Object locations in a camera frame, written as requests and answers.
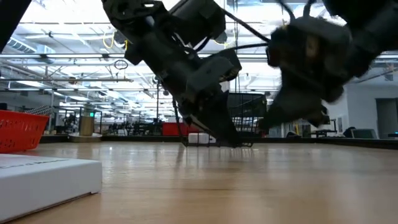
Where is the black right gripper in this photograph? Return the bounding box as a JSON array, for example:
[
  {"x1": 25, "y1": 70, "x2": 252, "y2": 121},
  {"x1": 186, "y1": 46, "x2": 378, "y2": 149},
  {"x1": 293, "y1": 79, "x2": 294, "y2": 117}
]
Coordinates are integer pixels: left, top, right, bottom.
[{"x1": 257, "y1": 17, "x2": 352, "y2": 131}]

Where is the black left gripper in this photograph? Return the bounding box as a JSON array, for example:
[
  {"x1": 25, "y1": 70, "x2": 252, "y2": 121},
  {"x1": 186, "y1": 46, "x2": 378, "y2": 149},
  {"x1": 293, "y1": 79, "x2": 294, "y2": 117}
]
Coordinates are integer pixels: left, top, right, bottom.
[{"x1": 124, "y1": 30, "x2": 243, "y2": 148}]

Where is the white Acer card reader box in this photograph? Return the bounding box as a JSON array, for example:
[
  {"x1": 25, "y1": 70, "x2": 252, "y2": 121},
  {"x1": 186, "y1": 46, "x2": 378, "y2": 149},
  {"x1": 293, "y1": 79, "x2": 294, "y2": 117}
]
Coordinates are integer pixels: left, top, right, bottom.
[{"x1": 0, "y1": 153, "x2": 103, "y2": 223}]

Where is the red cabinet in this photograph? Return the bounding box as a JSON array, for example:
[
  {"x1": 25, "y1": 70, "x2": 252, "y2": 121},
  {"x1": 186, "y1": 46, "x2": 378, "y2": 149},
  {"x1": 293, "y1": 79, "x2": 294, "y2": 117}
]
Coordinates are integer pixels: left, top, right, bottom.
[{"x1": 161, "y1": 121, "x2": 201, "y2": 137}]

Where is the grey laptop screen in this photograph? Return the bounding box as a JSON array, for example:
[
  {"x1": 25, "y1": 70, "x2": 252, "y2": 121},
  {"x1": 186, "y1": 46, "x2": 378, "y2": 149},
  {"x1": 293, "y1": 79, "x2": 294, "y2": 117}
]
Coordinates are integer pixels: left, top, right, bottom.
[{"x1": 350, "y1": 128, "x2": 378, "y2": 140}]

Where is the red plastic basket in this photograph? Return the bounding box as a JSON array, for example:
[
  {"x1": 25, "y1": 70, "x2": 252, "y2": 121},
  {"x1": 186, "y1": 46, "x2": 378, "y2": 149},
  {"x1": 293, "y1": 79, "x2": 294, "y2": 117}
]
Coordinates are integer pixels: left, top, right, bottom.
[{"x1": 0, "y1": 109, "x2": 50, "y2": 154}]

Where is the black wire basket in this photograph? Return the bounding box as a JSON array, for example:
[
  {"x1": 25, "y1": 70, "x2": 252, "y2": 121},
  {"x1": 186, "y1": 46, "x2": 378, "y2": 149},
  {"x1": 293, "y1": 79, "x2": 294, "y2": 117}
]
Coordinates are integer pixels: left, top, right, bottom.
[{"x1": 172, "y1": 91, "x2": 269, "y2": 148}]

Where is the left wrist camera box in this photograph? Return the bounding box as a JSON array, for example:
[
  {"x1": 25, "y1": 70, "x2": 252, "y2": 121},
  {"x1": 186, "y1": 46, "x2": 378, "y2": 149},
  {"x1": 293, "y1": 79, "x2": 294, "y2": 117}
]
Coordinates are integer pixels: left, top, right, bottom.
[{"x1": 186, "y1": 49, "x2": 243, "y2": 94}]

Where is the black table frame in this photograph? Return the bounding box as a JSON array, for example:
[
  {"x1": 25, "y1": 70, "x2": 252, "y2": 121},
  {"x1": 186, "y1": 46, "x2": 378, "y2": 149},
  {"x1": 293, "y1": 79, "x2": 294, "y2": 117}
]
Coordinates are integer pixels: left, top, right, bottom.
[{"x1": 39, "y1": 134, "x2": 398, "y2": 151}]

